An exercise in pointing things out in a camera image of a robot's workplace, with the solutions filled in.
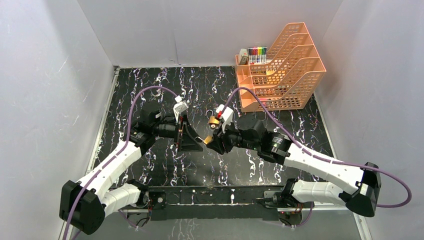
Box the aluminium rail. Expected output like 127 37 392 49
66 187 365 214
85 65 121 174

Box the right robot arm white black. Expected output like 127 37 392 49
204 116 381 218

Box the grey eraser box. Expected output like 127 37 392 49
237 48 249 65

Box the coloured marker pen set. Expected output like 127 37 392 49
247 46 268 65

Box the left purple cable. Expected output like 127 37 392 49
62 86 180 240

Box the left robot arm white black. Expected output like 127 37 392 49
59 100 203 235

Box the large brass padlock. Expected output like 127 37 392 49
205 109 221 130

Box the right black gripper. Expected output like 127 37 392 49
206 118 259 155

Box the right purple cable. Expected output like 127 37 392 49
220 87 413 229

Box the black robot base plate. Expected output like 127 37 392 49
145 185 304 228

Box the aluminium front rail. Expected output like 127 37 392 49
66 187 365 214

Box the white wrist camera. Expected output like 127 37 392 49
215 104 234 134
173 95 189 122

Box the aluminium left side rail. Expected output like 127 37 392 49
85 65 121 174

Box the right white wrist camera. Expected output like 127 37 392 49
215 104 234 134

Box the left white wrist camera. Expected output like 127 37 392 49
173 95 189 122

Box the orange plastic file organizer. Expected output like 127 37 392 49
234 22 327 113

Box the purple cable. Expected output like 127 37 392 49
62 86 180 240
220 87 413 229

